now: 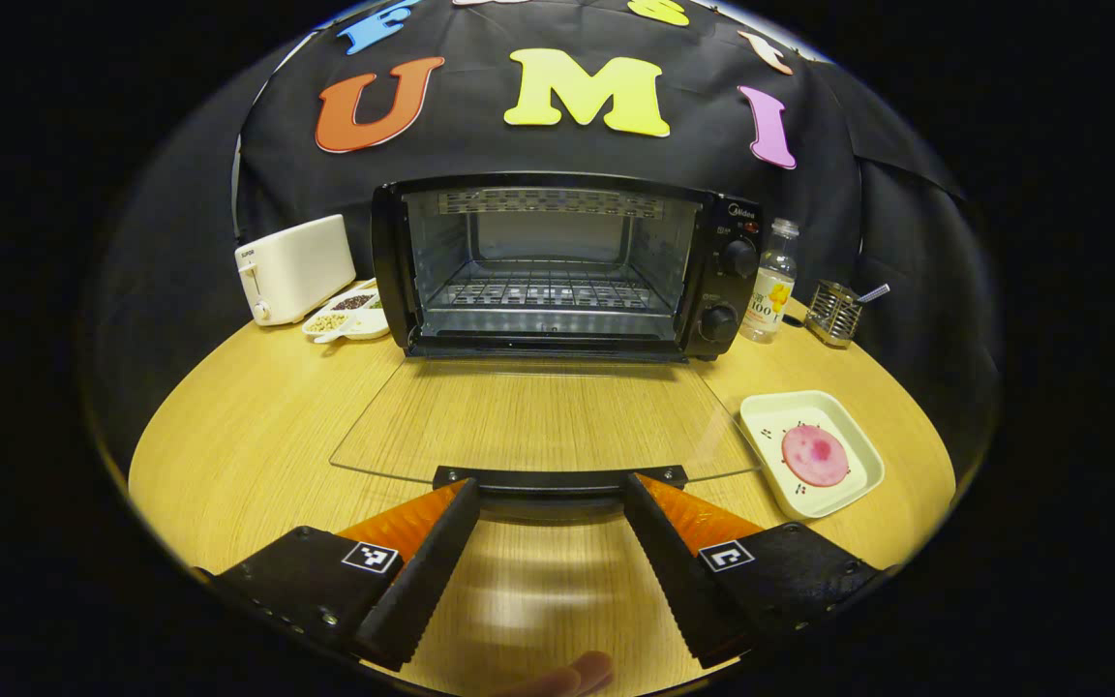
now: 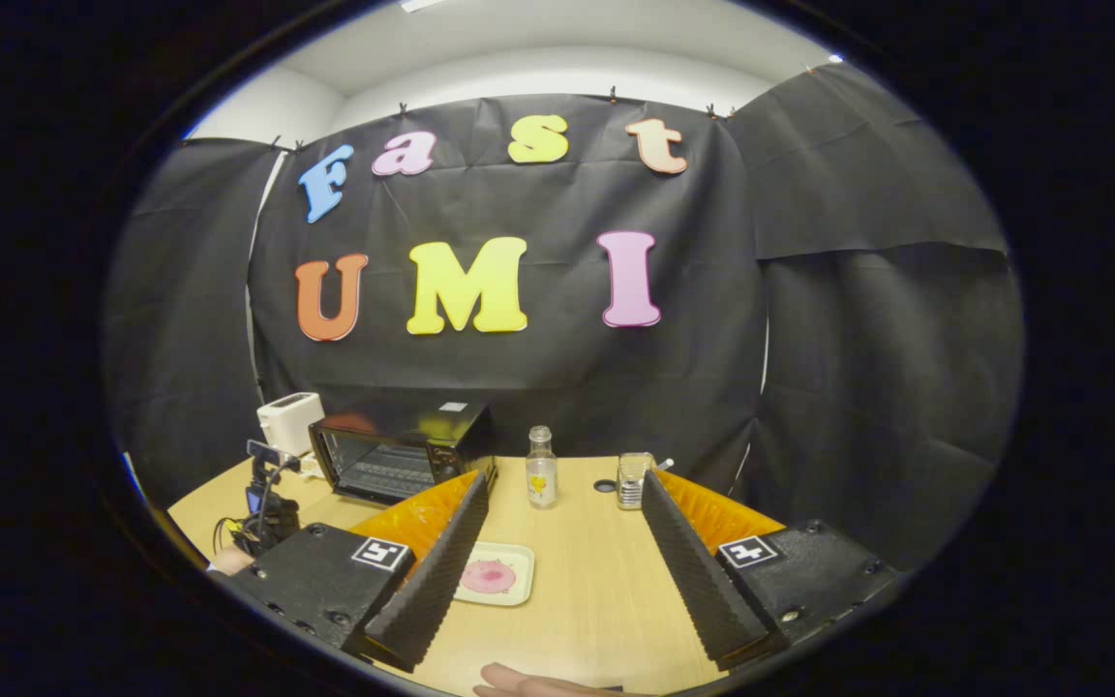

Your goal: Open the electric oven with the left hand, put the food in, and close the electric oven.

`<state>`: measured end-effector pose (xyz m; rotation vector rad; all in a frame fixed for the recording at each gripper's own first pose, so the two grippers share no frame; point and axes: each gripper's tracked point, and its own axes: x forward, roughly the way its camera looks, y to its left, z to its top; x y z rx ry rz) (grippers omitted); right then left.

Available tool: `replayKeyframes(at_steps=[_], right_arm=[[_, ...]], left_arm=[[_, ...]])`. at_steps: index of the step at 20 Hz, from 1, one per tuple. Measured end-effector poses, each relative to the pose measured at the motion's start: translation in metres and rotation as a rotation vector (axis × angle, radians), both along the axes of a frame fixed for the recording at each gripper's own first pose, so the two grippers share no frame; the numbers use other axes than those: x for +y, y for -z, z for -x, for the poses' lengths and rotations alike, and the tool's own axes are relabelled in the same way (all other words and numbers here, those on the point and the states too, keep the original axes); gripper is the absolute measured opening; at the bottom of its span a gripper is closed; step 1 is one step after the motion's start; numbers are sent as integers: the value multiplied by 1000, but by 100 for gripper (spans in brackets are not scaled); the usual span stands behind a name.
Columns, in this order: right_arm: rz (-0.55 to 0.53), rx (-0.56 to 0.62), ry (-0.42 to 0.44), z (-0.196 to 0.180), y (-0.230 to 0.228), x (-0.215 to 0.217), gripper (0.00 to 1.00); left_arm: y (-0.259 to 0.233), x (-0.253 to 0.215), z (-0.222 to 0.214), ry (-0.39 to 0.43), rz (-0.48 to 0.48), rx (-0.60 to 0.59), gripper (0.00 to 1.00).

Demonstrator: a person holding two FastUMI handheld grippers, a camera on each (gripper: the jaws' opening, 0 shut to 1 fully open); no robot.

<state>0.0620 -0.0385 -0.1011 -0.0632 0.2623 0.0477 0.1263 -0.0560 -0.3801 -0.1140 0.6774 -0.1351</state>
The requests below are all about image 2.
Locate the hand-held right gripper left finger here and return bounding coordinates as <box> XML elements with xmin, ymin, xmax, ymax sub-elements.
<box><xmin>222</xmin><ymin>470</ymin><xmax>493</xmax><ymax>675</ymax></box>

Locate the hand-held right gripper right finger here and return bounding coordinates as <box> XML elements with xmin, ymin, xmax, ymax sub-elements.
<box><xmin>642</xmin><ymin>468</ymin><xmax>912</xmax><ymax>672</ymax></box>

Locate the pink meat slice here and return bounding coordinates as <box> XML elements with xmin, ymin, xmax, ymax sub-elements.
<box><xmin>461</xmin><ymin>560</ymin><xmax>518</xmax><ymax>595</ymax></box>

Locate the white square plate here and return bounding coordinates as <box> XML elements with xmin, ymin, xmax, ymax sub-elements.
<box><xmin>453</xmin><ymin>542</ymin><xmax>536</xmax><ymax>607</ymax></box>

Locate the black electric oven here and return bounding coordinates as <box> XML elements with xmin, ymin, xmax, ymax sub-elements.
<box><xmin>309</xmin><ymin>399</ymin><xmax>498</xmax><ymax>506</ymax></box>

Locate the white toaster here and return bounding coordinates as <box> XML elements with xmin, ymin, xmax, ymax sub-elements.
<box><xmin>257</xmin><ymin>392</ymin><xmax>326</xmax><ymax>456</ymax></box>

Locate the clear glass jar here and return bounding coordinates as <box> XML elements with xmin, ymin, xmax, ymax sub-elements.
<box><xmin>617</xmin><ymin>452</ymin><xmax>657</xmax><ymax>511</ymax></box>

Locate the small glass bottle yellow label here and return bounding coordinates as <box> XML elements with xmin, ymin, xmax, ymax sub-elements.
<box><xmin>527</xmin><ymin>426</ymin><xmax>558</xmax><ymax>510</ymax></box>

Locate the black backdrop cloth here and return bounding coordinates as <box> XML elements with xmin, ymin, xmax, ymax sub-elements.
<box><xmin>103</xmin><ymin>63</ymin><xmax>1025</xmax><ymax>572</ymax></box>

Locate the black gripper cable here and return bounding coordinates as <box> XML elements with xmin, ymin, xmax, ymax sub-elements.
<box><xmin>214</xmin><ymin>460</ymin><xmax>287</xmax><ymax>555</ymax></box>

